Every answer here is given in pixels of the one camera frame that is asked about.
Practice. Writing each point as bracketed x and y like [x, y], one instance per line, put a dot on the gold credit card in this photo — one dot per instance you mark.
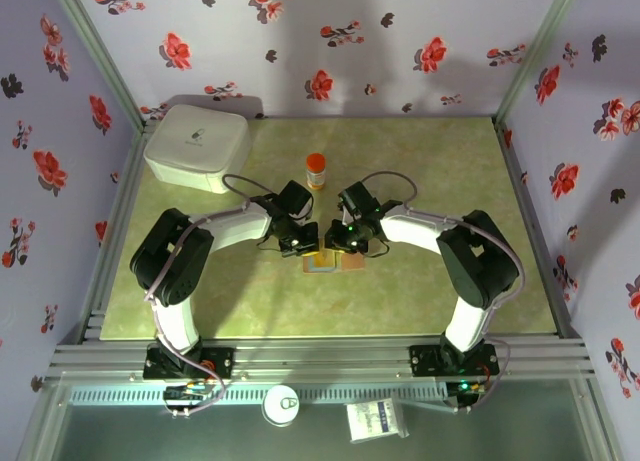
[327, 261]

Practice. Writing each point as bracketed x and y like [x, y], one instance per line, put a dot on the brown leather card holder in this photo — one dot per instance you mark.
[354, 264]

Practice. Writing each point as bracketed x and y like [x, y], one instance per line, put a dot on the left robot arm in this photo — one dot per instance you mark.
[170, 261]

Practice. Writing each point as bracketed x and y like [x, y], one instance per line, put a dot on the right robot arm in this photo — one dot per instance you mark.
[475, 261]

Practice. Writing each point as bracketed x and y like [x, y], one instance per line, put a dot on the orange pill bottle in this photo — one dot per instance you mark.
[315, 173]

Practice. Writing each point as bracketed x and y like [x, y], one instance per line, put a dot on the white square pill case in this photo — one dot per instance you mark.
[195, 141]

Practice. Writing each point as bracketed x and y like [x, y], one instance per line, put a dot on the white round lock disc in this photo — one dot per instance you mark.
[281, 405]

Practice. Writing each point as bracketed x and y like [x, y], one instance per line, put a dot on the left small circuit board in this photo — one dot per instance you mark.
[185, 393]

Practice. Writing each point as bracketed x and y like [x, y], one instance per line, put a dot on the small circuit board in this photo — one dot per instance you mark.
[185, 393]
[462, 387]

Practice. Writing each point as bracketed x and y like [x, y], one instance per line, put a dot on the right small circuit board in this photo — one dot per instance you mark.
[462, 387]

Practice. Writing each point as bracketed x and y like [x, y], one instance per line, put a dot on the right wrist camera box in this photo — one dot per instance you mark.
[345, 216]

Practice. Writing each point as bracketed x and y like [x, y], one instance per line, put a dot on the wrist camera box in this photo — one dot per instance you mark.
[345, 216]
[304, 217]

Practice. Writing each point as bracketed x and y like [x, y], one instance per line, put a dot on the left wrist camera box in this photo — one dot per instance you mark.
[304, 217]

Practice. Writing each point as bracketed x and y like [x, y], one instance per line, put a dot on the aluminium front frame rail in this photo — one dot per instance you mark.
[320, 361]

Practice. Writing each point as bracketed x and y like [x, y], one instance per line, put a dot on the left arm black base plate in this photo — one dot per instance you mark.
[220, 363]

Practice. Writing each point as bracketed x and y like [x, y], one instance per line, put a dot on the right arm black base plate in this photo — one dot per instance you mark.
[425, 361]

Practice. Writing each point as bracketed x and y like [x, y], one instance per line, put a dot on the aluminium side frame rail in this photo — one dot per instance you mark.
[516, 168]
[135, 148]

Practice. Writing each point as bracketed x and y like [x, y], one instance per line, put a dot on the aluminium corner post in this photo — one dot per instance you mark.
[100, 56]
[535, 56]

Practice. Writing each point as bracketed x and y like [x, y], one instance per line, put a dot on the aluminium lower frame strut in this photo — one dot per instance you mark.
[42, 421]
[602, 421]

